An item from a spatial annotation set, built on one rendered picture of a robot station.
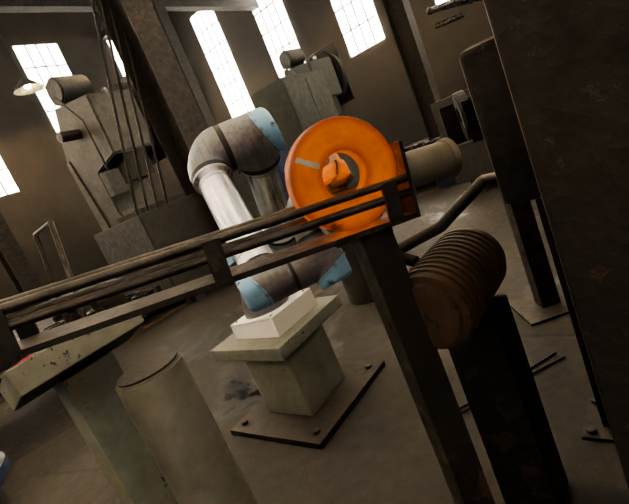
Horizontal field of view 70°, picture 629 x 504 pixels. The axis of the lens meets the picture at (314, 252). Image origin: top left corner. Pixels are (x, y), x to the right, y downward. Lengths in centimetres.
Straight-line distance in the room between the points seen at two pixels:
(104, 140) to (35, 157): 738
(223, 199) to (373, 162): 44
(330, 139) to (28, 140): 1302
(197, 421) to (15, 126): 1291
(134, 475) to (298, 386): 57
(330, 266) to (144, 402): 40
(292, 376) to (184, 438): 61
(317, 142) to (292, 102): 387
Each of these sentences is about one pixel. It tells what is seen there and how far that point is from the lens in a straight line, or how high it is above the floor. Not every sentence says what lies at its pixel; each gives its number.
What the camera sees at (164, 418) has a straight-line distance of 83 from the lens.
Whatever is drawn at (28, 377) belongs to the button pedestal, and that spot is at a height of 59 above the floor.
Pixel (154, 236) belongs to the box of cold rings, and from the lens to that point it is 370.
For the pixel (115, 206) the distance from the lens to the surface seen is 639.
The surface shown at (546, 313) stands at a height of 1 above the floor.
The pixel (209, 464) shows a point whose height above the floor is 33.
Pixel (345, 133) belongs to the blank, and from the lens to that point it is 62.
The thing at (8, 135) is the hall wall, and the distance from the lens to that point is 1343.
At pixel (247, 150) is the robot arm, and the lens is 109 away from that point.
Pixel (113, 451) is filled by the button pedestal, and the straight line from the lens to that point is 99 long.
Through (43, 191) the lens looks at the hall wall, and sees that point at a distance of 1320.
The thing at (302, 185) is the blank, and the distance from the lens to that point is 60.
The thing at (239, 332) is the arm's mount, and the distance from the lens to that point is 145.
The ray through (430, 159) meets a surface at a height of 68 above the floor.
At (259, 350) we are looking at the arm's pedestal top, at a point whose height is 30.
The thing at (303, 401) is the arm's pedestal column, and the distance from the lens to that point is 143.
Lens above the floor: 75
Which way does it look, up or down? 12 degrees down
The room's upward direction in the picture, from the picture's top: 23 degrees counter-clockwise
